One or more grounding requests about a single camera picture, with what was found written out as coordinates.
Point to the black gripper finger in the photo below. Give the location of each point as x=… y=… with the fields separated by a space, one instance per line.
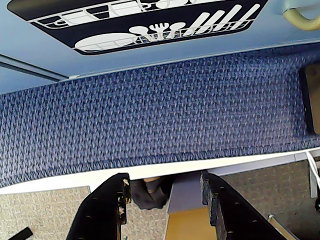
x=237 y=220
x=100 y=212

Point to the yellow wooden board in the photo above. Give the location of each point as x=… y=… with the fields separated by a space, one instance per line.
x=187 y=225

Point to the dark gray rounded object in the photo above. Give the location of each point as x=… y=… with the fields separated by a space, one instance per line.
x=150 y=195

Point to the gray blue desk leg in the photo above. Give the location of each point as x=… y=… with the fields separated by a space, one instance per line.
x=186 y=195

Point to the blue woven mat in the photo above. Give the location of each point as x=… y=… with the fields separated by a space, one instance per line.
x=150 y=112

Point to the black rimmed tan block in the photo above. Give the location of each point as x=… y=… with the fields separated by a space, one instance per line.
x=315 y=100

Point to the blue dishwasher door with print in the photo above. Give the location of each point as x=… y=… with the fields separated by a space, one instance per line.
x=37 y=45

